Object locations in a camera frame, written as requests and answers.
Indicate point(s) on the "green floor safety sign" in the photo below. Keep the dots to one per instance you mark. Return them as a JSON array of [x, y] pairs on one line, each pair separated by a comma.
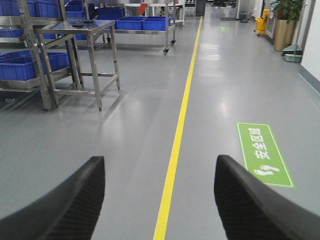
[[262, 156]]

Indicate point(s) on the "blue bin on cart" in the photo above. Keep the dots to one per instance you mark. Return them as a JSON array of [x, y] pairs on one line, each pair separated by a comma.
[[154, 23], [130, 23]]

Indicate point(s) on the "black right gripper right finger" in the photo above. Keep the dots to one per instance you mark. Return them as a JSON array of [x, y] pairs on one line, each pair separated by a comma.
[[250, 210]]

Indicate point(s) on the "grey trash bin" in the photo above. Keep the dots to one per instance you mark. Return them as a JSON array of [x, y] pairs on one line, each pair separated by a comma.
[[244, 16]]

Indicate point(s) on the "gold planter with plant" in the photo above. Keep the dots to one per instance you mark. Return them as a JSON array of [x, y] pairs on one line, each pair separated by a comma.
[[287, 14]]

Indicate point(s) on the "green dustpan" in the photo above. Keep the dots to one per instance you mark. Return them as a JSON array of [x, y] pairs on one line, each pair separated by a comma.
[[294, 52]]

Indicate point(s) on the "steel cart on casters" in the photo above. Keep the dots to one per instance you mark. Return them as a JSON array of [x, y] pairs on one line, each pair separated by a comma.
[[169, 12]]

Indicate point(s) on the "steel shelving rack with bins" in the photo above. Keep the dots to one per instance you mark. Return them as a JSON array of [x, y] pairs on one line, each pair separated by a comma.
[[45, 77]]

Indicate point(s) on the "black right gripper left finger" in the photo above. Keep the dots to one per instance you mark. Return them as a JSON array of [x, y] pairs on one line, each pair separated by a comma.
[[68, 212]]

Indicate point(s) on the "blue bin lower rack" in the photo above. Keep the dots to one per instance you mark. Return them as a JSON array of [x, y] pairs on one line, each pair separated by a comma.
[[19, 66]]

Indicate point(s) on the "yellow mop bucket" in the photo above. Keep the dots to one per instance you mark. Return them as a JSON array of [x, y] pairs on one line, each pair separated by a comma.
[[261, 23]]

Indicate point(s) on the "blue bin on cart right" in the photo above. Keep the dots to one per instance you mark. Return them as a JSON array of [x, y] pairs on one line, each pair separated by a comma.
[[154, 23]]

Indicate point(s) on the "blue bin on cart left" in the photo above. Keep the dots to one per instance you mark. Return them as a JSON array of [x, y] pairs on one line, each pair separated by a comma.
[[130, 23]]

